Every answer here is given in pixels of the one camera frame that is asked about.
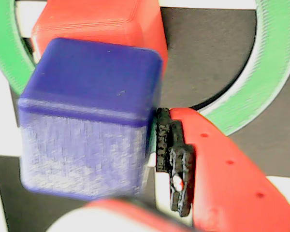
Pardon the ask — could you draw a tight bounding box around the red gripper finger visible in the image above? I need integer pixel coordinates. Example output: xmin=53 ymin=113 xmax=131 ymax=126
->
xmin=156 ymin=107 xmax=290 ymax=232
xmin=45 ymin=197 xmax=192 ymax=232

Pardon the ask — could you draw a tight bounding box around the blue cube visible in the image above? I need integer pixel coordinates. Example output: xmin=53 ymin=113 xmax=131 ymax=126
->
xmin=17 ymin=37 xmax=164 ymax=202

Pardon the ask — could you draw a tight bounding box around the red cube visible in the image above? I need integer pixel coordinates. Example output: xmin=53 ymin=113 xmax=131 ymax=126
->
xmin=30 ymin=0 xmax=169 ymax=73

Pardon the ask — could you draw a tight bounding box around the black white marker board mat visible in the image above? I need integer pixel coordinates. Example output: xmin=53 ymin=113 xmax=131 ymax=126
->
xmin=0 ymin=0 xmax=290 ymax=232

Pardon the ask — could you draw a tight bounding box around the green flat ring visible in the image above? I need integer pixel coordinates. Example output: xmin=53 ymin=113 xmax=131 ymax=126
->
xmin=0 ymin=0 xmax=290 ymax=137

